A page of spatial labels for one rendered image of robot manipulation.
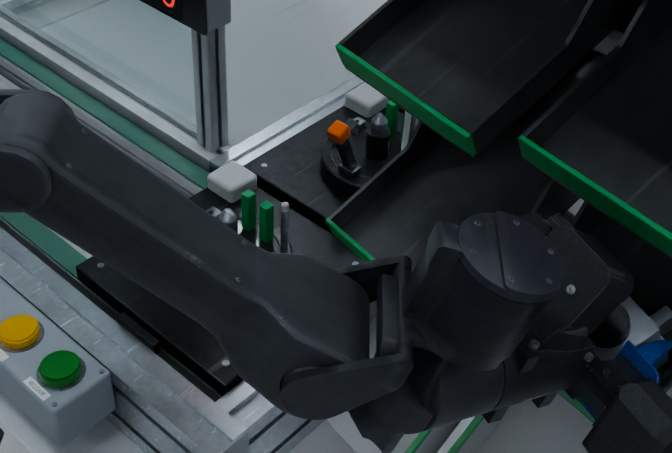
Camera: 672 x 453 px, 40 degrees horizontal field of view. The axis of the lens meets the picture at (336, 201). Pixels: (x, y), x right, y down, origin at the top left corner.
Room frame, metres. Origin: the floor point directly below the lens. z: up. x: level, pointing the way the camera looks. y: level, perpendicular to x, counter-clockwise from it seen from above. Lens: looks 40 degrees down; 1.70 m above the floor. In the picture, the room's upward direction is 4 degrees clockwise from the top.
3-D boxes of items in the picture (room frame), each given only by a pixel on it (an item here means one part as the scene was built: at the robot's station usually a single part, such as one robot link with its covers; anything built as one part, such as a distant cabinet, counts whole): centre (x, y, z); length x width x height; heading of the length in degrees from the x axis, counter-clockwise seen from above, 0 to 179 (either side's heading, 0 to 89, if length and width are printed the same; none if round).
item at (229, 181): (0.89, 0.13, 0.97); 0.05 x 0.05 x 0.04; 51
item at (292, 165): (0.95, -0.05, 1.01); 0.24 x 0.24 x 0.13; 51
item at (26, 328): (0.63, 0.32, 0.96); 0.04 x 0.04 x 0.02
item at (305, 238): (0.75, 0.11, 0.96); 0.24 x 0.24 x 0.02; 51
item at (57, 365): (0.59, 0.26, 0.96); 0.04 x 0.04 x 0.02
